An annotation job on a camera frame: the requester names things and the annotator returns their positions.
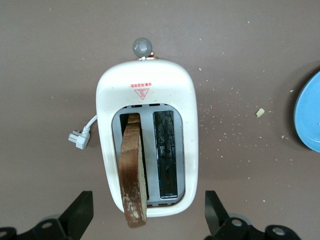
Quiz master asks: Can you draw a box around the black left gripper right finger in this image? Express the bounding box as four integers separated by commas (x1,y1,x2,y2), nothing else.
204,190,301,240

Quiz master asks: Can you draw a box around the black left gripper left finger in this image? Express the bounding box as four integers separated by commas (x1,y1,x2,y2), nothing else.
0,190,95,240

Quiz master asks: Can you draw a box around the toasted bread slice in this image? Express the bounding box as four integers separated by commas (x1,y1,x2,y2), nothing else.
118,112,147,229

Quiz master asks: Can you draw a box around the blue plate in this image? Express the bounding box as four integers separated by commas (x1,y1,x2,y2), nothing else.
293,70,320,153

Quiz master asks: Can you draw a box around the white two-slot toaster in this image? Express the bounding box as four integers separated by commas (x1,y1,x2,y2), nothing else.
95,37,200,218

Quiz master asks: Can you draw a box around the white toaster cord plug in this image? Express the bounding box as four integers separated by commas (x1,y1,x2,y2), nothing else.
68,114,99,151

